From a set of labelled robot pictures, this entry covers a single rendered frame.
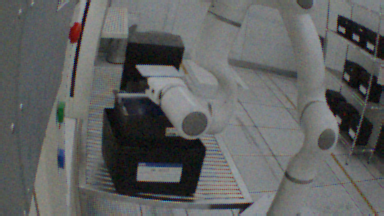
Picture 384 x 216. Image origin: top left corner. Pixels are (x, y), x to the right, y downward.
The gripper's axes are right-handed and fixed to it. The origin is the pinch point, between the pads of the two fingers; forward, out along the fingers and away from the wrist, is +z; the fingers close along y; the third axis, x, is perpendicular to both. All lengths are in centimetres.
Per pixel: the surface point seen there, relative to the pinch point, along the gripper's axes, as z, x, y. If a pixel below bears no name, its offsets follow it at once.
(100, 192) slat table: -14.2, -33.4, -19.9
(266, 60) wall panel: 382, -90, 279
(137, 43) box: 74, -8, 11
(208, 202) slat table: -19.5, -33.3, 15.4
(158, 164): -13.8, -21.1, -0.7
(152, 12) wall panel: 410, -43, 111
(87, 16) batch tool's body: 16.9, 17.4, -26.0
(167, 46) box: 71, -8, 26
